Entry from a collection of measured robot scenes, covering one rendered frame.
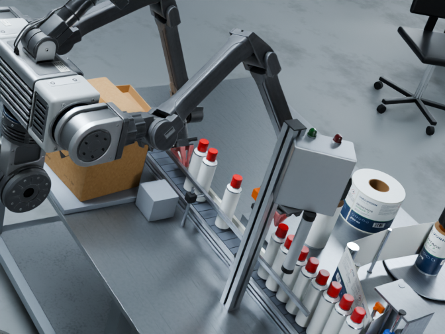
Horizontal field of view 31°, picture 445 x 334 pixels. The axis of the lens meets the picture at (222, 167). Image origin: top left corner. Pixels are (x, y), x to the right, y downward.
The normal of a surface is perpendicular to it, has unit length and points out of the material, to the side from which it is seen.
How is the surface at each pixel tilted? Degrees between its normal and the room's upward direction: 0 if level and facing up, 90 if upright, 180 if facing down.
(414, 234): 90
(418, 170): 0
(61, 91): 0
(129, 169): 90
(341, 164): 90
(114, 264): 0
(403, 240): 90
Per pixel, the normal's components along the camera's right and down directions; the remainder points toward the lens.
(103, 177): 0.62, 0.57
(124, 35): 0.26, -0.80
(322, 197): -0.03, 0.56
